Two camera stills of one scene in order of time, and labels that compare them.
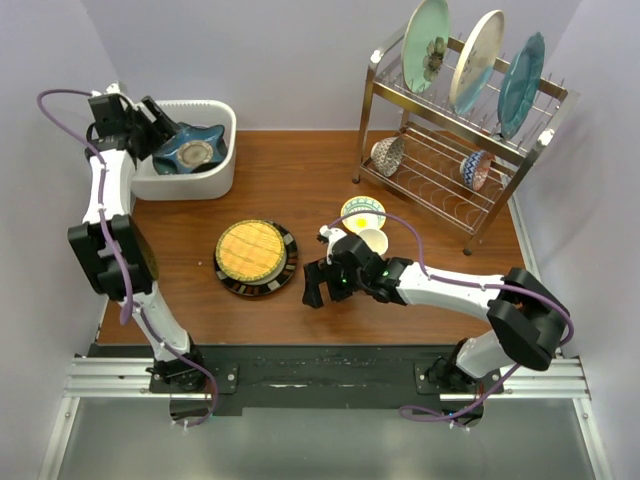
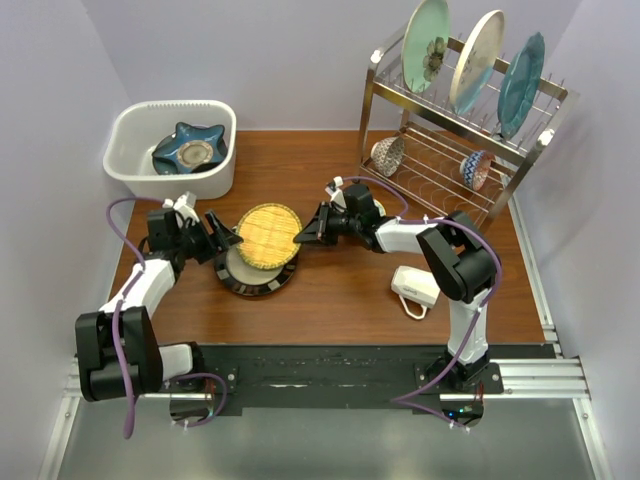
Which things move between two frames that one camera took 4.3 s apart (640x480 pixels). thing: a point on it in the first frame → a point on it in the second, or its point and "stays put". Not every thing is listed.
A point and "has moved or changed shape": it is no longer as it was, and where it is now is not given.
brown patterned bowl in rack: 386,154 stays put
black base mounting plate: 321,380 stays put
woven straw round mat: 250,250 has moved or changed shape
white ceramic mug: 376,239 has moved or changed shape
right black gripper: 315,274 → 318,230
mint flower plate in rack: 425,44 stays put
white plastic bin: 215,182 stays put
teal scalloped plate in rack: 521,85 stays put
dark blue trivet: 191,147 stays put
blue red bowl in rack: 475,168 stays put
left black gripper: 162,122 → 222,236
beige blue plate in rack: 476,62 stays put
